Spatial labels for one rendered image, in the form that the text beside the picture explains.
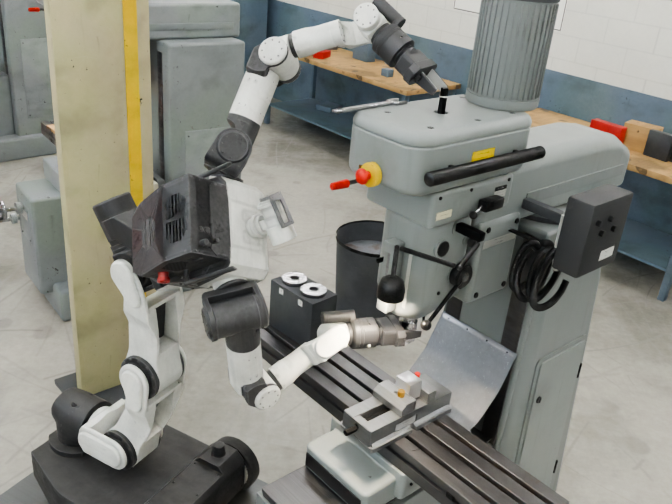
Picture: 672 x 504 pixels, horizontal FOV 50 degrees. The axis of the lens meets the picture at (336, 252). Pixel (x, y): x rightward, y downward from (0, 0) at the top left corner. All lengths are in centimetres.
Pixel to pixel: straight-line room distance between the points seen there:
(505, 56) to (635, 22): 440
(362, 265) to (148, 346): 205
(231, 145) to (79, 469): 131
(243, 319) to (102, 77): 172
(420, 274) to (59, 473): 141
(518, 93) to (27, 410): 282
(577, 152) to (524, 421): 92
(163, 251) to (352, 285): 245
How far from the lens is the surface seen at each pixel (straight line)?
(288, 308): 255
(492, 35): 198
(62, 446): 274
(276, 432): 364
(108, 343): 376
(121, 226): 206
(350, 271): 409
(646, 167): 548
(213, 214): 178
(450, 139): 174
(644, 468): 397
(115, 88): 329
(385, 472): 226
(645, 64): 629
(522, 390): 250
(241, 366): 188
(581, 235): 195
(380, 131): 174
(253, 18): 925
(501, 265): 216
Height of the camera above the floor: 235
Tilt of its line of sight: 26 degrees down
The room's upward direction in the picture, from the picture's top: 5 degrees clockwise
